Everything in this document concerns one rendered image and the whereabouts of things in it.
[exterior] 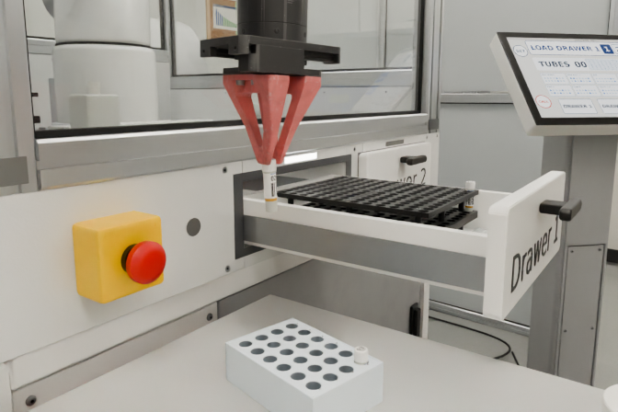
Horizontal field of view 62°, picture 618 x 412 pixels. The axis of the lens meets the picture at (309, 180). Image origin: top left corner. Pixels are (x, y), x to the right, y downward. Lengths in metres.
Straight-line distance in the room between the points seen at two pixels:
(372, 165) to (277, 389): 0.55
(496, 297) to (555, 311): 1.14
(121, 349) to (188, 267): 0.11
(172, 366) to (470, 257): 0.32
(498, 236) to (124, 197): 0.37
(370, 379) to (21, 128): 0.37
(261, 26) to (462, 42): 2.06
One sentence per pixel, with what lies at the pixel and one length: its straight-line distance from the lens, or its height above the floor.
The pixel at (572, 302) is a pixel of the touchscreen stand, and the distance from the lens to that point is 1.67.
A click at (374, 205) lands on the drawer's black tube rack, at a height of 0.90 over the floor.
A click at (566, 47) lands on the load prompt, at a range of 1.59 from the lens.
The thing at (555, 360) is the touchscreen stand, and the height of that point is 0.28.
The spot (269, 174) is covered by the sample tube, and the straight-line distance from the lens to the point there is 0.44.
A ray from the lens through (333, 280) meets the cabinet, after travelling 0.92.
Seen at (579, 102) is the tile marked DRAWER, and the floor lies 1.01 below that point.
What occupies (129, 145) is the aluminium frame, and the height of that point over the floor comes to 0.98.
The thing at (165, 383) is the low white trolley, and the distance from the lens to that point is 0.54.
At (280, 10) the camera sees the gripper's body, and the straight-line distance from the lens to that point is 0.42.
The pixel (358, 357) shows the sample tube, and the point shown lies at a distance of 0.47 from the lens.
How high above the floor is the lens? 1.03
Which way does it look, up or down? 9 degrees down
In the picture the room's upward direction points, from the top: straight up
